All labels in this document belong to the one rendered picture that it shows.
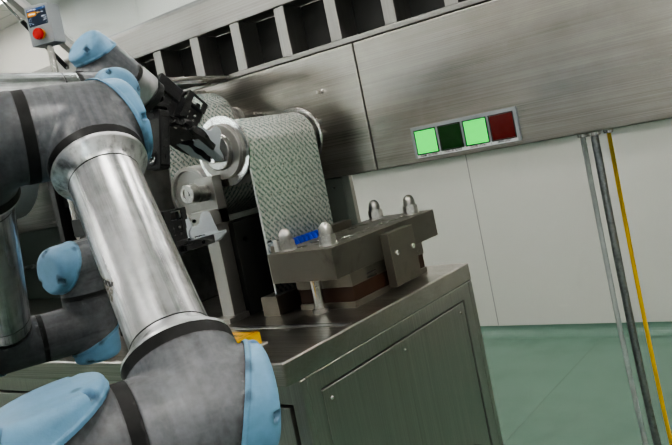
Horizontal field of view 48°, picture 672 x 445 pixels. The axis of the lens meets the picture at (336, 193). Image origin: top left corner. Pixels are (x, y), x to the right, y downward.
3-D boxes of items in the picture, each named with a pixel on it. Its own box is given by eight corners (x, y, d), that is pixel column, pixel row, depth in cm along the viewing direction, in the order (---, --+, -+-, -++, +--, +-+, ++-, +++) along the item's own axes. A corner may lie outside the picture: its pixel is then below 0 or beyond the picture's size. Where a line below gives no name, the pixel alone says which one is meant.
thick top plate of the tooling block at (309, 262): (273, 284, 150) (267, 254, 149) (380, 241, 182) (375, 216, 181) (337, 279, 140) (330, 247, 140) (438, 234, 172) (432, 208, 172)
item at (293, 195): (268, 258, 156) (249, 170, 155) (334, 235, 174) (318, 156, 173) (270, 258, 155) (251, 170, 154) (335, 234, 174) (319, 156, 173)
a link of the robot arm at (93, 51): (56, 66, 132) (79, 28, 135) (105, 102, 139) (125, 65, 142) (80, 61, 127) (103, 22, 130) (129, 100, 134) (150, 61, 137)
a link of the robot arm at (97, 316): (49, 368, 121) (34, 302, 120) (119, 347, 126) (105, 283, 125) (56, 377, 114) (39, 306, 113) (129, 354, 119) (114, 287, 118)
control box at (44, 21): (27, 47, 188) (18, 7, 187) (44, 49, 194) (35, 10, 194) (51, 40, 186) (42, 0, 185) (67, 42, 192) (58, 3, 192)
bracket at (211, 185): (212, 326, 157) (181, 182, 155) (233, 317, 162) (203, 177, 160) (229, 325, 154) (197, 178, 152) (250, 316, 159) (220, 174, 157)
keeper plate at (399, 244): (389, 287, 154) (379, 234, 153) (413, 275, 162) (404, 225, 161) (400, 286, 152) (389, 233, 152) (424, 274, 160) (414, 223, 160)
